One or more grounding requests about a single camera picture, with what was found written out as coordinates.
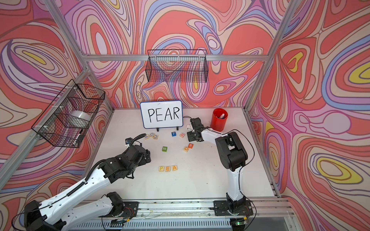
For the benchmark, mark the white tape roll in basket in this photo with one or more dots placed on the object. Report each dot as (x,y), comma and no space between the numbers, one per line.
(81,115)

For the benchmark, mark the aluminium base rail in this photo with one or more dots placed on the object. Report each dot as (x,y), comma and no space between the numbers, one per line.
(262,214)

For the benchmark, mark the black wire basket left wall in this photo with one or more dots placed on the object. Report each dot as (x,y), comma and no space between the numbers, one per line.
(60,129)

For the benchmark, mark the red plastic cup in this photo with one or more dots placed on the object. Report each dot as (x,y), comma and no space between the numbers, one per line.
(217,123)

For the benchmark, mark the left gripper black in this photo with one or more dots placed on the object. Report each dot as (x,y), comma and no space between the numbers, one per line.
(145,160)

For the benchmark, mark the whiteboard with PEAR text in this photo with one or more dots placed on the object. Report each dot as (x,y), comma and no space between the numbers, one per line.
(162,114)

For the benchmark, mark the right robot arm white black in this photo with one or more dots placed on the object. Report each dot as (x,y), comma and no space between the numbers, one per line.
(233,157)

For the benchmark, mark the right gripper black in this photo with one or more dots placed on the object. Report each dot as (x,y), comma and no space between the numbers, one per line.
(190,136)

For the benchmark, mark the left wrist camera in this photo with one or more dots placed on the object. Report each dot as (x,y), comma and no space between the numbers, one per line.
(128,141)

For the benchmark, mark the black wire basket wall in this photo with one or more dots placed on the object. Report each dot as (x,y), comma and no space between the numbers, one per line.
(177,65)
(60,129)

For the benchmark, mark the black wire basket back wall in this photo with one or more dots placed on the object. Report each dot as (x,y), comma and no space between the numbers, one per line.
(177,65)

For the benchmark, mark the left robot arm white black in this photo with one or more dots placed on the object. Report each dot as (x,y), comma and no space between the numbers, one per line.
(63,212)

